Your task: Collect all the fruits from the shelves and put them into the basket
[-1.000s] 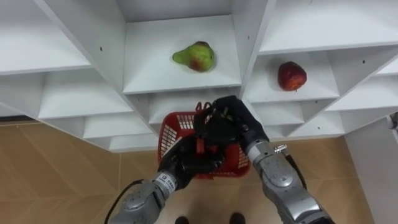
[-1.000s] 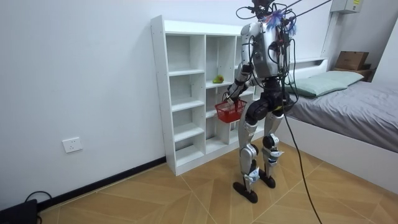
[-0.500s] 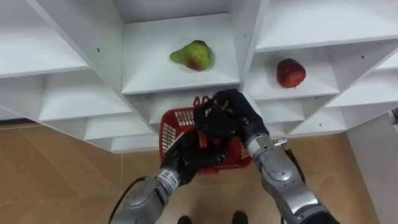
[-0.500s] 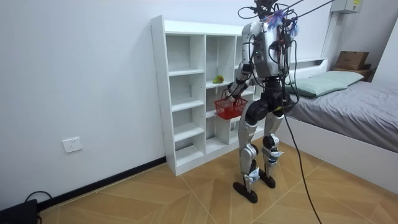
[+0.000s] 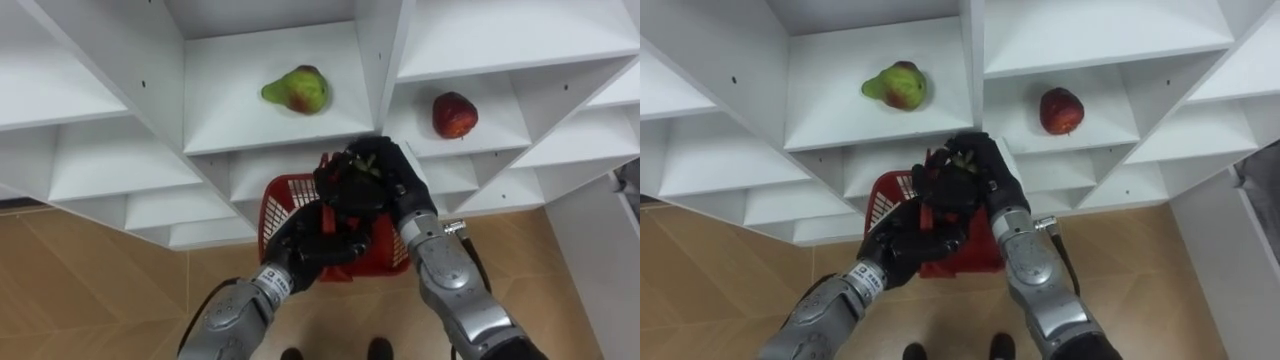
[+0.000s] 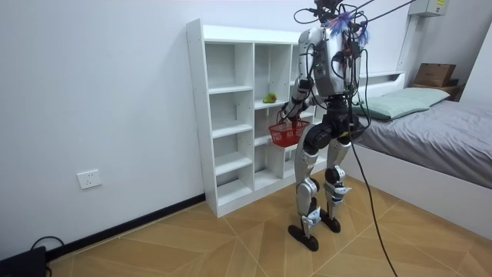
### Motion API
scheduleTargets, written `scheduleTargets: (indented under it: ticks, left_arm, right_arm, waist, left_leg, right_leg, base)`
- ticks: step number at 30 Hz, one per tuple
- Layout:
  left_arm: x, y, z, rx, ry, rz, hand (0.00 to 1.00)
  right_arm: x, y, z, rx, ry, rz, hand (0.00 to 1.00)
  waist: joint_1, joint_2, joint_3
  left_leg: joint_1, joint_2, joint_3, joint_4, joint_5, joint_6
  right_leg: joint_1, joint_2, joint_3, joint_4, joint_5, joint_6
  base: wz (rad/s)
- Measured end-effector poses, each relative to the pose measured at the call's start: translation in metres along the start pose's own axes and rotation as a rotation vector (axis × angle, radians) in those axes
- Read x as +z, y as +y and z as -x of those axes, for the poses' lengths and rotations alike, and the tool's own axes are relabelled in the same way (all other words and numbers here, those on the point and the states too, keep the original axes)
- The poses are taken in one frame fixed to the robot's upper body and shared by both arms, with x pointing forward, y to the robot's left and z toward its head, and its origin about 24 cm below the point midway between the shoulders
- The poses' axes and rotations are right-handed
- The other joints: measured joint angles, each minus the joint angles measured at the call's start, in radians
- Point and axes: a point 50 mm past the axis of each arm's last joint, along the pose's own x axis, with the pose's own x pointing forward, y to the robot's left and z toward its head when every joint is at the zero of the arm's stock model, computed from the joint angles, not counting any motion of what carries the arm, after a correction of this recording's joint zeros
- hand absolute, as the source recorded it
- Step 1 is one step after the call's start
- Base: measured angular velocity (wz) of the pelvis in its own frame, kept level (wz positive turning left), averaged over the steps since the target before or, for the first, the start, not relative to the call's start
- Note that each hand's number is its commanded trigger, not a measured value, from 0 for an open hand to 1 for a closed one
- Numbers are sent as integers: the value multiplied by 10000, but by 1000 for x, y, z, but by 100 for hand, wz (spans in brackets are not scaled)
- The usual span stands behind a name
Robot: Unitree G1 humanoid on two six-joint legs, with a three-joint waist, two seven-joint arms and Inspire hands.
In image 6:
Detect white wall conduit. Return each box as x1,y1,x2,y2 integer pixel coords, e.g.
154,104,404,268
396,14,421,75

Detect thin black floor cable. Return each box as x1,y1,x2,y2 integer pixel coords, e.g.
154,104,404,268
29,235,65,277

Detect robot legs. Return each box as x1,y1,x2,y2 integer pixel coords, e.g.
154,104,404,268
288,103,365,253

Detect red plastic basket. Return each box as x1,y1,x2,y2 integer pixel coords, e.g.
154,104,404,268
268,119,311,149

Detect white cubby shelf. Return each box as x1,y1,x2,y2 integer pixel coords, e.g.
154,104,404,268
185,18,332,219

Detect brown cardboard box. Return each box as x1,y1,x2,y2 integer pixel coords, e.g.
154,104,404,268
414,62,457,88

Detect robot body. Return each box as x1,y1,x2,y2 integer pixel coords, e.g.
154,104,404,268
294,0,372,113

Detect black box on floor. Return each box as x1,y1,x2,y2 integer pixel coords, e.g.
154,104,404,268
0,245,48,277

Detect thick black floor cable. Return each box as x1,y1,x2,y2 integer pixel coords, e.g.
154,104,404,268
347,48,400,277

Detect white wall socket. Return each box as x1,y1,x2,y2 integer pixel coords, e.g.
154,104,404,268
76,169,103,190

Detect light green pillow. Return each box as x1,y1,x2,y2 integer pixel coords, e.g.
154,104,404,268
351,87,451,122

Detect grey bed with white frame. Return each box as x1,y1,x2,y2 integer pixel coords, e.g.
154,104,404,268
341,70,492,241

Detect cable bundle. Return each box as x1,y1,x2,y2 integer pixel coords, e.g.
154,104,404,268
341,0,419,25

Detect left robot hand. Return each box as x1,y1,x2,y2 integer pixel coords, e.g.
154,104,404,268
279,104,301,125

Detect grey wall box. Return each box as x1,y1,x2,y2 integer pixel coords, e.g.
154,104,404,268
407,0,451,18

